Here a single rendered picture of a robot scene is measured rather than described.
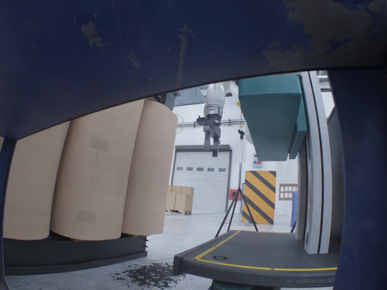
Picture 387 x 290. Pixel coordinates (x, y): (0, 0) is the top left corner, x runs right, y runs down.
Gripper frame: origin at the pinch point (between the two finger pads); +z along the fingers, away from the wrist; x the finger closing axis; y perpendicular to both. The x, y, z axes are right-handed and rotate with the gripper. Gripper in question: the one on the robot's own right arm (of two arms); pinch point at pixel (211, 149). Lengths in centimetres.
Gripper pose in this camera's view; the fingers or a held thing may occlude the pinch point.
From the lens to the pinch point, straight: 95.4
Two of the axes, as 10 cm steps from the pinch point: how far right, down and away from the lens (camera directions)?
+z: -1.1, 9.5, -2.9
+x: 3.8, 3.1, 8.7
